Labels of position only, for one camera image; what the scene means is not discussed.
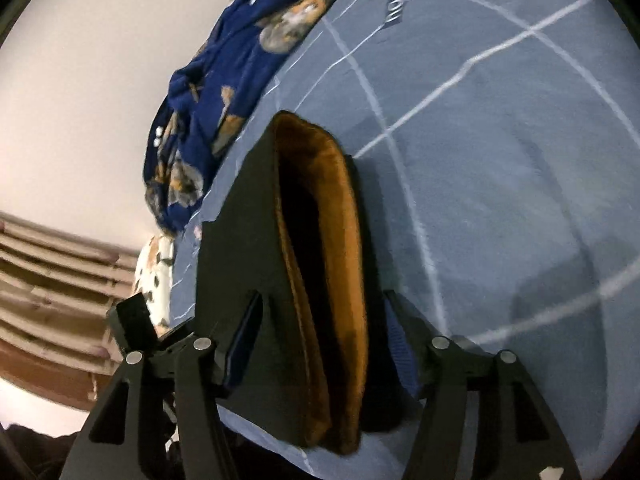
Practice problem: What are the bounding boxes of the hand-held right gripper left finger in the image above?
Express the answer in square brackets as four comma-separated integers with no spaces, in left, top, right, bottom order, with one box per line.
[60,290,264,480]

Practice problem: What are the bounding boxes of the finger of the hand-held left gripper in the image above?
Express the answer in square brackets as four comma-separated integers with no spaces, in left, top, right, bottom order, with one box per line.
[105,294,197,362]

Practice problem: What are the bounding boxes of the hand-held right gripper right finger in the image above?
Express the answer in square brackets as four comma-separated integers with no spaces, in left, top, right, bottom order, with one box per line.
[384,289,581,480]

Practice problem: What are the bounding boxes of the black pants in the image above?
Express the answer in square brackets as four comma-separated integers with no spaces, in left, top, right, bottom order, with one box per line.
[195,110,416,456]

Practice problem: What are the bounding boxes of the white floral pillow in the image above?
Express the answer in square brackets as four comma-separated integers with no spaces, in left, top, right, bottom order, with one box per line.
[132,235,176,337]

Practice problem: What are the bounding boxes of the beige floral curtain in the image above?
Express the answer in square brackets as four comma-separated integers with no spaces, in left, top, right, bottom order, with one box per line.
[0,210,142,413]

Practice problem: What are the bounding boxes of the blue grid bed sheet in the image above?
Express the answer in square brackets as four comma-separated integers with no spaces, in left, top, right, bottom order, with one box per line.
[167,0,640,480]

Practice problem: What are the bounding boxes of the blue cat print blanket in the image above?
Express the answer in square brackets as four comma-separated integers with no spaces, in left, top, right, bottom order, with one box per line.
[142,0,362,235]

